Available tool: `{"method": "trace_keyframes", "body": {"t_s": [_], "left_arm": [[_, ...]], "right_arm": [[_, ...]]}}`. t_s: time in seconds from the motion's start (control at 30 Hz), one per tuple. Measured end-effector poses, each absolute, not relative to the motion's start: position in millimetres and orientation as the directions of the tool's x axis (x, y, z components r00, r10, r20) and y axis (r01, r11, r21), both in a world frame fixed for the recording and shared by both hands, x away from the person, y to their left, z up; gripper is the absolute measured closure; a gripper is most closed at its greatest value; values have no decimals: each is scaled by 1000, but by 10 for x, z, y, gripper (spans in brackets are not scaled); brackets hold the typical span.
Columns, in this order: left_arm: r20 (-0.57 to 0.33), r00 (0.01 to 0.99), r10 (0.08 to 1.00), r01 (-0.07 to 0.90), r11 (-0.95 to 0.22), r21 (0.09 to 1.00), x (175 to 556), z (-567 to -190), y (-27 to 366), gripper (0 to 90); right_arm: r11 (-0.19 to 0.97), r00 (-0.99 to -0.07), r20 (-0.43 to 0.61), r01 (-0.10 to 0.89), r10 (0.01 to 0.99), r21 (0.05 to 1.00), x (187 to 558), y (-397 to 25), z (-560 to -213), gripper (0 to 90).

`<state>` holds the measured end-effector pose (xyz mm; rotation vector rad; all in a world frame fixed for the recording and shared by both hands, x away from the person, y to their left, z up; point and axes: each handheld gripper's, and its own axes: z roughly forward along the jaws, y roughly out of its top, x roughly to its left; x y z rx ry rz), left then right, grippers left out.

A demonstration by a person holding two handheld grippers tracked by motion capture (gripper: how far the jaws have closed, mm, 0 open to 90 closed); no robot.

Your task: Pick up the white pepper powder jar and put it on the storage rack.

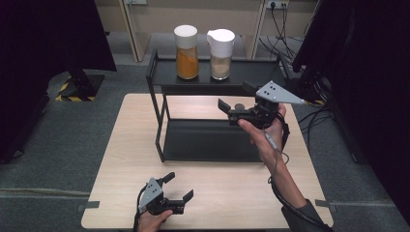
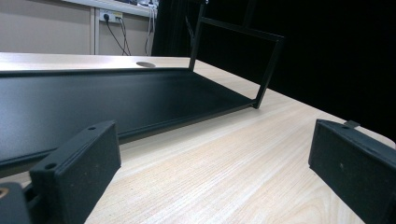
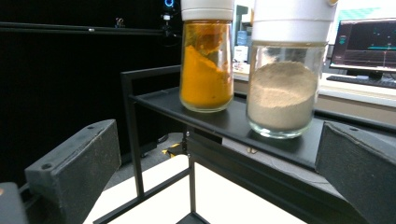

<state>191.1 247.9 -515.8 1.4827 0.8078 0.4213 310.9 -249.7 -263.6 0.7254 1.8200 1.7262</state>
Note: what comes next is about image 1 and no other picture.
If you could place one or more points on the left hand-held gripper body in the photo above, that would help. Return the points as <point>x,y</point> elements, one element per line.
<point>151,195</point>

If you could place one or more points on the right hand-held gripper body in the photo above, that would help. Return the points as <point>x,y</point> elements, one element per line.
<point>275,93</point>

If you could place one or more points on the white wall power outlet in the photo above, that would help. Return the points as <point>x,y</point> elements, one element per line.
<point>277,4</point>

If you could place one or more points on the person's left hand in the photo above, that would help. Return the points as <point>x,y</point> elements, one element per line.
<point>151,222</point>

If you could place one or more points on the grey round table grommet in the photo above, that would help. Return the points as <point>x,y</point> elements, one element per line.
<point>239,105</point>

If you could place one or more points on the black metal two-tier rack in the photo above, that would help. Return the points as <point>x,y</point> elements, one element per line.
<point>206,141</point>

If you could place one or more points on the black curtain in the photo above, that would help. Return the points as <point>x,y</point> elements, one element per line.
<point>370,80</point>
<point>48,48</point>

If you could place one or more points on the beige powder jar spouted lid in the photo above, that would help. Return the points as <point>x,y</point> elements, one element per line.
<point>221,48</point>

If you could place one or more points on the beige desk leg panel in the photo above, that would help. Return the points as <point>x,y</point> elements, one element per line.
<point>137,35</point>
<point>254,38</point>

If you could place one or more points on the person's right hand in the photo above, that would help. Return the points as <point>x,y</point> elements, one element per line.
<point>270,148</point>

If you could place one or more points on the orange powder jar white lid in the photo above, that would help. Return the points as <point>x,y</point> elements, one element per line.
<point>187,61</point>

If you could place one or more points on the grey floor tape piece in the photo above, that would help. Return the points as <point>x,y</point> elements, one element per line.
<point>88,205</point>
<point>325,203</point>

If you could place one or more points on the black stand base striped tape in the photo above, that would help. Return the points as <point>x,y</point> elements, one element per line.
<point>82,88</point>
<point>309,90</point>

